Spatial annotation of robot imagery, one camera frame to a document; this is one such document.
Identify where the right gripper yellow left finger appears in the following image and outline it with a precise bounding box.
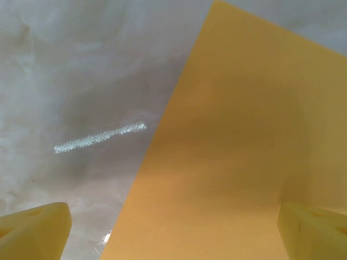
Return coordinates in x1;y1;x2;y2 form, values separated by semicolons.
0;201;73;260

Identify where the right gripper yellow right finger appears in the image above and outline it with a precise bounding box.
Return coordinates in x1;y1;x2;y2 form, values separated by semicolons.
277;202;347;260

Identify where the orange paper sheet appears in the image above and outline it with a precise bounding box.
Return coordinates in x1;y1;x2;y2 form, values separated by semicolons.
99;0;347;260

